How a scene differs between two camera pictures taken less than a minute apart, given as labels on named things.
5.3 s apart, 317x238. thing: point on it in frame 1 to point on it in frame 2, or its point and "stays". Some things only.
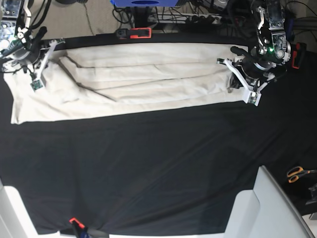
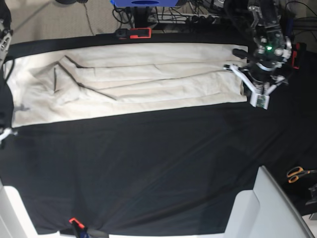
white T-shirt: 85,80 stays
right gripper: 254,76 to 262,81
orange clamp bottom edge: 80,225 stays
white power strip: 195,18 stays
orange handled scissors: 294,172 stays
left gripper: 35,58 to 4,134
